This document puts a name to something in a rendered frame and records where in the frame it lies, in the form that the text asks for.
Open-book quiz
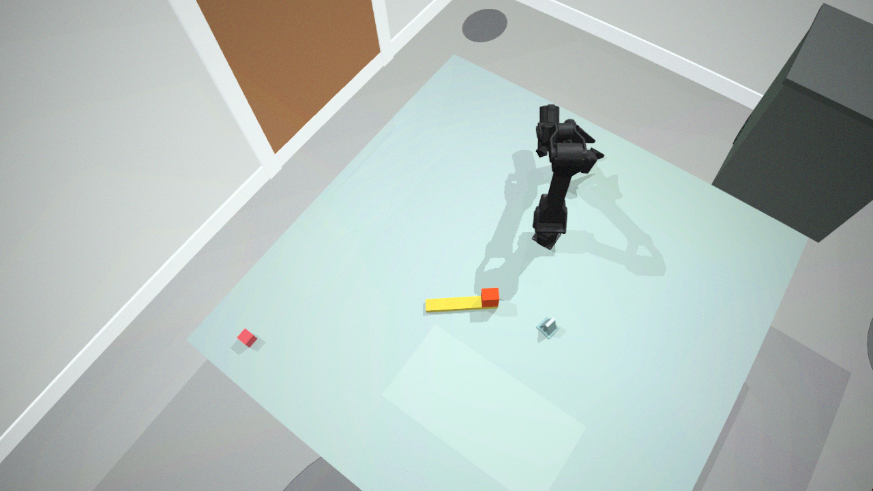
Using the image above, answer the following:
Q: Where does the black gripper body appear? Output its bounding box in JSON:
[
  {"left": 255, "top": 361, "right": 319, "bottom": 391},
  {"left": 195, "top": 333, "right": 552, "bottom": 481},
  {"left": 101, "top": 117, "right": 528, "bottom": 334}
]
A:
[{"left": 564, "top": 119, "right": 597, "bottom": 174}]

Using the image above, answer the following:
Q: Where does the red block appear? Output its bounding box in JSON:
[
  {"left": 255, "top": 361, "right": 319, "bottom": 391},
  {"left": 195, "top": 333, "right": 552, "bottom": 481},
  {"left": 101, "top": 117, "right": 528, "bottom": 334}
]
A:
[{"left": 237, "top": 328, "right": 257, "bottom": 348}]

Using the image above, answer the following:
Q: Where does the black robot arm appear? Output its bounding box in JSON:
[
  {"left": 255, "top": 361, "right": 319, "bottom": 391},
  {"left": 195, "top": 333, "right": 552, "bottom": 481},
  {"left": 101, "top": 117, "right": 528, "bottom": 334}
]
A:
[{"left": 532, "top": 104, "right": 587, "bottom": 250}]

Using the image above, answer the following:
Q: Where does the yellow bar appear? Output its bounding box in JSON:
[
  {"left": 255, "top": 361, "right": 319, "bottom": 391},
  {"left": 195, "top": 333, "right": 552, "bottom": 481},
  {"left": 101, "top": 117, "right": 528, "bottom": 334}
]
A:
[{"left": 426, "top": 288, "right": 499, "bottom": 313}]

